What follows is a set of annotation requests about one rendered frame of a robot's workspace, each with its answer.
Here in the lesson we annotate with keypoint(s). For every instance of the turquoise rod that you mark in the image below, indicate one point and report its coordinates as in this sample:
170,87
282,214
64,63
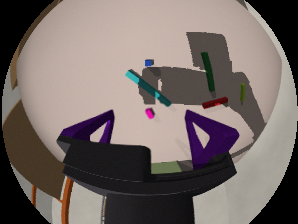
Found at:
135,78

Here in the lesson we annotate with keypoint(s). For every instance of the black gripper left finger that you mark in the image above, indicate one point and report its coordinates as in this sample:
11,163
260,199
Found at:
84,129

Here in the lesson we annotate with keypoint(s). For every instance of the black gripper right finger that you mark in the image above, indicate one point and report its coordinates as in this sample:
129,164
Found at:
221,138

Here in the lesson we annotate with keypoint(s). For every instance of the lime green rod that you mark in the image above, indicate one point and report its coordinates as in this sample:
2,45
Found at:
242,92

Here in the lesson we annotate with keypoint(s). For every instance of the small blue block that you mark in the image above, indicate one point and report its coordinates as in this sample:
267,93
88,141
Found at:
147,62

